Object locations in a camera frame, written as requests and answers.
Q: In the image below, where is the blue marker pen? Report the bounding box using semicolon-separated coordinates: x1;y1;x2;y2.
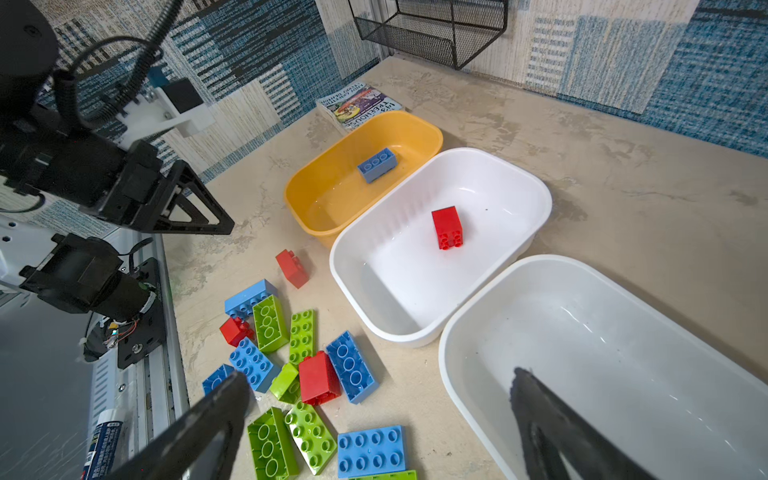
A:
80;409;125;480

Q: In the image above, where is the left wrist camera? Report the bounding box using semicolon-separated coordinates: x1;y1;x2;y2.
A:
117;78;215;150

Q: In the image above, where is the red lego brick tall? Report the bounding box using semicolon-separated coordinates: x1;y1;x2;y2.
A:
431;206;464;250

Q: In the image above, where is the middle white plastic tub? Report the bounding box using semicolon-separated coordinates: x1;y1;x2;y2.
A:
329;147;553;348

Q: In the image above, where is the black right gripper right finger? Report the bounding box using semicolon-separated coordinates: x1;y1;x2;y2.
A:
510;367;653;479

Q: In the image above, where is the white plastic tub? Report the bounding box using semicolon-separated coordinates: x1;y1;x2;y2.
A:
439;255;767;479
329;147;553;348

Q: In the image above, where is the black wire mesh shelf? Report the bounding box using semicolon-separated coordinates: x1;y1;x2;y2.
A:
348;1;509;70

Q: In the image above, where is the treehouse paperback book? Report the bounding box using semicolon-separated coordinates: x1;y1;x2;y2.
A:
316;81;403;135

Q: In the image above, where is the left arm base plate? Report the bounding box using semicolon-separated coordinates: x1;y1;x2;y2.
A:
81;258;167;369

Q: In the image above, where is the small green lego brick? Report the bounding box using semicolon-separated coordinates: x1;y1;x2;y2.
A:
269;363;301;405

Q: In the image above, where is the blue lego brick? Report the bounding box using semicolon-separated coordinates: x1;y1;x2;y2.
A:
224;279;277;319
357;148;398;184
229;337;279;393
326;331;379;404

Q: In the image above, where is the right white plastic tub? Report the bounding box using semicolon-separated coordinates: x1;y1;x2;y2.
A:
439;255;767;479

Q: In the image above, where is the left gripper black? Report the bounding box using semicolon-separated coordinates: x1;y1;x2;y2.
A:
35;139;234;235

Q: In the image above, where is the green lego plate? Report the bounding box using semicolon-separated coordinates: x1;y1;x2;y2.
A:
289;309;316;367
349;470;418;480
253;295;289;354

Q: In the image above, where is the blue lego plate front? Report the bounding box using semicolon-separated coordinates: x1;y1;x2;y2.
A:
202;364;235;395

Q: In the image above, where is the small red lego brick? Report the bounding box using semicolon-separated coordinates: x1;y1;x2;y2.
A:
219;317;255;347

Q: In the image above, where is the yellow plastic tub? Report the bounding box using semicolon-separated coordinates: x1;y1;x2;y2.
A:
284;110;444;248

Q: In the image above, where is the green lego plate studded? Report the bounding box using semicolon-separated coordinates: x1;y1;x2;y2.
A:
284;401;338;476

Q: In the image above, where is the green lego plate hollow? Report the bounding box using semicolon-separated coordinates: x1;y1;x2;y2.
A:
247;407;299;480

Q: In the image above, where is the large red lego brick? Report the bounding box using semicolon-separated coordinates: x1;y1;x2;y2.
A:
298;351;342;406

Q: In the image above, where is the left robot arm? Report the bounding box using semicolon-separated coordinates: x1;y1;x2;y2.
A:
1;1;234;322

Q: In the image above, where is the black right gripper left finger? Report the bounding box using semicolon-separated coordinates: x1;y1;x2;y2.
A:
107;372;251;479

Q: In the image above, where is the light blue lego plate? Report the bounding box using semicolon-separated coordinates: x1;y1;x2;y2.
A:
337;425;406;479

